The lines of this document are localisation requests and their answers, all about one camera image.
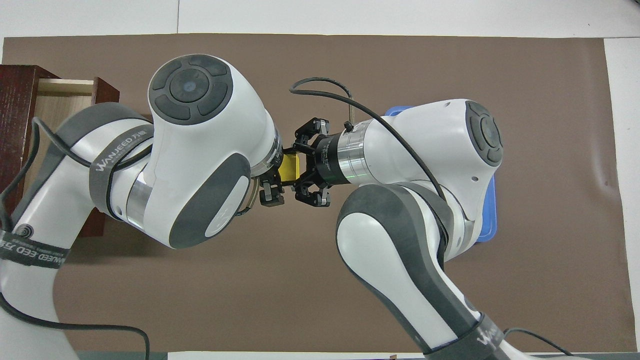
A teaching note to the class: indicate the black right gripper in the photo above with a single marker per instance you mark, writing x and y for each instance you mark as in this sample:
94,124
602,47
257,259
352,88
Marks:
325,160

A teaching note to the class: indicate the yellow block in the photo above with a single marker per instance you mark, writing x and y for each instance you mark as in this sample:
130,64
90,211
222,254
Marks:
290,167

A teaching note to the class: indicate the dark wooden drawer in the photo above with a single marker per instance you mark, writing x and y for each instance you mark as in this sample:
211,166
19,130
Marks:
65,102

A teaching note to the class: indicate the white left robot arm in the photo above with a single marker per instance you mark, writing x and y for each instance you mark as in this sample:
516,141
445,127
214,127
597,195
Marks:
200,150

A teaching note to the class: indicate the brown paper table mat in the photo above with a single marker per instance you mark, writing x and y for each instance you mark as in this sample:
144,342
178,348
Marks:
300,290

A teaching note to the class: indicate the blue plastic tray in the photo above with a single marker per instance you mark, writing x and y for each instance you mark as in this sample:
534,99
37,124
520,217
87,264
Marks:
487,220

